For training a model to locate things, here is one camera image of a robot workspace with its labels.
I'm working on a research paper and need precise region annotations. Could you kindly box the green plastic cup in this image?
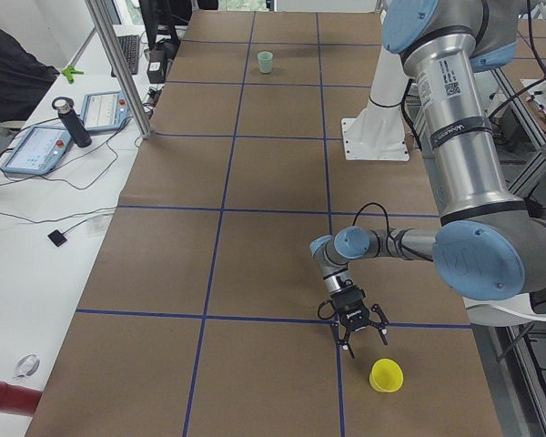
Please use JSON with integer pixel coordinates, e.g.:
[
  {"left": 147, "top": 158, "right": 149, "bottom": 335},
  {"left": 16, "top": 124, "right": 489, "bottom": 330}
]
[{"left": 257, "top": 51, "right": 274, "bottom": 74}]

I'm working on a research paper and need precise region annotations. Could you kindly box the clear tape roll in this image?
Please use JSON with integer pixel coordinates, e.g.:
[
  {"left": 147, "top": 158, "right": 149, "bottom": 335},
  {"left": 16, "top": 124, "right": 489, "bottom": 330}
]
[{"left": 14, "top": 354, "right": 40, "bottom": 379}]

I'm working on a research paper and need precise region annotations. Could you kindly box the green plastic clamp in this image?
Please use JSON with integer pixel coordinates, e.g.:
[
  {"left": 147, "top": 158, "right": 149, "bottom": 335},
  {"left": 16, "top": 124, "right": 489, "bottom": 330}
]
[{"left": 61, "top": 65, "right": 84, "bottom": 84}]

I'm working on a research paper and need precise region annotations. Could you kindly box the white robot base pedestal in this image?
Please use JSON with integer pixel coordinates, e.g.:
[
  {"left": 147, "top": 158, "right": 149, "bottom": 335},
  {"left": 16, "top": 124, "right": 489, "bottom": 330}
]
[{"left": 341, "top": 47, "right": 410, "bottom": 162}]

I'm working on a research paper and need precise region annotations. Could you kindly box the white chair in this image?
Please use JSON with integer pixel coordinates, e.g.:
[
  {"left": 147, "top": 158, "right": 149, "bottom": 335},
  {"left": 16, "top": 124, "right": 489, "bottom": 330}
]
[{"left": 463, "top": 294, "right": 546, "bottom": 327}]

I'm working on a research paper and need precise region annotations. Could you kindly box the black water bottle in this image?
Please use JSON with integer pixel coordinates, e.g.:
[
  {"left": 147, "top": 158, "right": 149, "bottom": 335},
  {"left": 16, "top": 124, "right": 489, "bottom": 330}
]
[{"left": 51, "top": 97, "right": 92, "bottom": 147}]

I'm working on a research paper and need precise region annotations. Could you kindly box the aluminium frame post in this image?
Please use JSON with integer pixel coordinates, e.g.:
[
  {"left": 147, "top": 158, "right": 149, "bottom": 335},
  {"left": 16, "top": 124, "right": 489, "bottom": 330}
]
[{"left": 85, "top": 0, "right": 152, "bottom": 139}]

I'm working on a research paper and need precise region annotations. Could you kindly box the red cylinder tube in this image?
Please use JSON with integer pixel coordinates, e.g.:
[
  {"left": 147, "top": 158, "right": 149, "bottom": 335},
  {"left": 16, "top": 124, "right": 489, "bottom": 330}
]
[{"left": 0, "top": 381, "right": 43, "bottom": 417}]

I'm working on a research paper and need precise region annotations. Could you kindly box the blue teach pendant near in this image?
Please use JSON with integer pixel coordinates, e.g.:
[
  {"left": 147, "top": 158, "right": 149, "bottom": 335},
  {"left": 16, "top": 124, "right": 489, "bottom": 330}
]
[{"left": 1, "top": 127, "right": 72, "bottom": 176}]

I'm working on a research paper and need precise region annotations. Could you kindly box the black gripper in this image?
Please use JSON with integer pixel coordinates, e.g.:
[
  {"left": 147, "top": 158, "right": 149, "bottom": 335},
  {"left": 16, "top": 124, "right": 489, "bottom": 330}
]
[{"left": 329, "top": 288, "right": 389, "bottom": 359}]

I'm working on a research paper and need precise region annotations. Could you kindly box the black jacket on chair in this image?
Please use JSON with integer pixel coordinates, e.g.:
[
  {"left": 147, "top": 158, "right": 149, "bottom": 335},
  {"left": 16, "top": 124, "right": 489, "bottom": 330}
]
[{"left": 0, "top": 29, "right": 59, "bottom": 122}]

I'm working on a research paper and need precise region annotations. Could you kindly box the yellow plastic cup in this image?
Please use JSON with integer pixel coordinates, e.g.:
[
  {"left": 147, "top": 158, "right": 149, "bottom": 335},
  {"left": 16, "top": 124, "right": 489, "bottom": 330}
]
[{"left": 369, "top": 358, "right": 404, "bottom": 393}]

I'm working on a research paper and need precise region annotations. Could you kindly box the black power adapter box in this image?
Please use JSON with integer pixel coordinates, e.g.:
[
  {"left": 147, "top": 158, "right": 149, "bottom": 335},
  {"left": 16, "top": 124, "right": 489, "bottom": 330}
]
[{"left": 147, "top": 48, "right": 172, "bottom": 85}]

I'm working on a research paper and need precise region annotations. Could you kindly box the blue teach pendant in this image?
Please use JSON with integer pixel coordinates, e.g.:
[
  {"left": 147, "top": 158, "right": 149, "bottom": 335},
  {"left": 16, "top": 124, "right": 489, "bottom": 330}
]
[
  {"left": 80, "top": 91, "right": 130, "bottom": 133},
  {"left": 1, "top": 127, "right": 72, "bottom": 176}
]

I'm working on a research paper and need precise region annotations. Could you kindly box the blue teach pendant far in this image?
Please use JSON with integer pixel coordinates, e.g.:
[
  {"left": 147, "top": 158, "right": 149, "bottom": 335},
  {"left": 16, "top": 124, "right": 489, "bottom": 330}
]
[{"left": 80, "top": 91, "right": 130, "bottom": 133}]

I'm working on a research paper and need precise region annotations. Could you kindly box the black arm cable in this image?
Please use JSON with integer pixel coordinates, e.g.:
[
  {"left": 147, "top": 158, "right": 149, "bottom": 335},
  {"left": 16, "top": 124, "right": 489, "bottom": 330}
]
[{"left": 317, "top": 201, "right": 433, "bottom": 321}]

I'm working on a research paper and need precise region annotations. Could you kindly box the small black square device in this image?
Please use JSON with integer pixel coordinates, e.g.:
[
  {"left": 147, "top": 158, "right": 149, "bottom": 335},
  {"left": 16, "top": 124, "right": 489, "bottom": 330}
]
[{"left": 47, "top": 229, "right": 67, "bottom": 247}]

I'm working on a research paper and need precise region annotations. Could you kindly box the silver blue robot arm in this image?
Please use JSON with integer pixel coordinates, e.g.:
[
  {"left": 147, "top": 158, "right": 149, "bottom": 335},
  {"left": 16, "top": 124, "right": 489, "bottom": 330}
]
[{"left": 310, "top": 1, "right": 546, "bottom": 348}]

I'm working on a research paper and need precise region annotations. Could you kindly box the black keyboard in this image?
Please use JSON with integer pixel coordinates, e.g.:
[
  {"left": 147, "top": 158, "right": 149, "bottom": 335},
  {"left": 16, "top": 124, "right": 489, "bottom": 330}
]
[{"left": 116, "top": 35, "right": 140, "bottom": 76}]

